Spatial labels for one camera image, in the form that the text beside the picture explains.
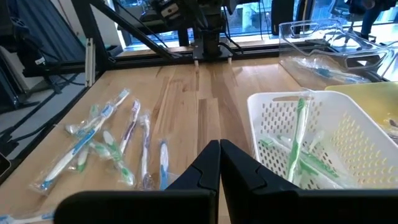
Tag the clear plastic bin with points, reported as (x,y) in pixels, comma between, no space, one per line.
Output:
(286,46)

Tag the blue toothbrush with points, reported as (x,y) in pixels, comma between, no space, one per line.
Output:
(118,96)
(28,218)
(326,73)
(74,149)
(163,161)

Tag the white perforated plastic basket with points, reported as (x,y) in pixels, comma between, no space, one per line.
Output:
(342,105)

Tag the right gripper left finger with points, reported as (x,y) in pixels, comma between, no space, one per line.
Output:
(140,208)

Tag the silver bracket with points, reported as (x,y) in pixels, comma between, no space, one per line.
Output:
(89,62)

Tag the black upright box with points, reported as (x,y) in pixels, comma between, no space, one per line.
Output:
(281,15)

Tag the large window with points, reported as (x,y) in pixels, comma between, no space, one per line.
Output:
(248,15)

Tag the purple toothbrush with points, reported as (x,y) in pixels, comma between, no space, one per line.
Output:
(392,124)
(130,130)
(145,149)

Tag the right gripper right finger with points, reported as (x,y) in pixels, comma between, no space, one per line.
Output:
(295,208)

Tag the yellow translucent plastic bin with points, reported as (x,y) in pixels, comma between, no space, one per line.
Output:
(373,99)

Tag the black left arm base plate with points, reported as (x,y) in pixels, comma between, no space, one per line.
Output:
(214,56)

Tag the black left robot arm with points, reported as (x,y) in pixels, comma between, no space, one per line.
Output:
(211,31)

